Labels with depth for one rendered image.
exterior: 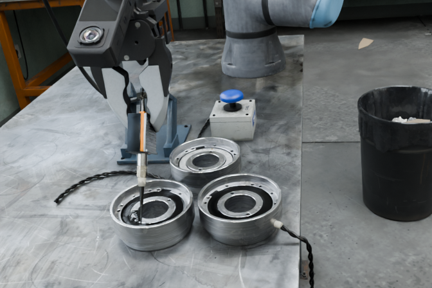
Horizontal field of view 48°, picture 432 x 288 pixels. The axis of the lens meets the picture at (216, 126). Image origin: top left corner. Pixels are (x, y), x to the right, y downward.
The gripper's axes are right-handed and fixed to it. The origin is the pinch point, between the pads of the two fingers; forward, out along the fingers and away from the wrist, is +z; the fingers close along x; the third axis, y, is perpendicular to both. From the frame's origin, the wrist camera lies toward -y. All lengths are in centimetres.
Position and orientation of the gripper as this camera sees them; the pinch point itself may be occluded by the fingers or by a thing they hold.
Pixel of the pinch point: (141, 125)
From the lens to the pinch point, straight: 60.9
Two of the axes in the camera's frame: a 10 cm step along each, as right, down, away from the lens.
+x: -9.8, 0.3, 1.7
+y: 1.4, -4.5, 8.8
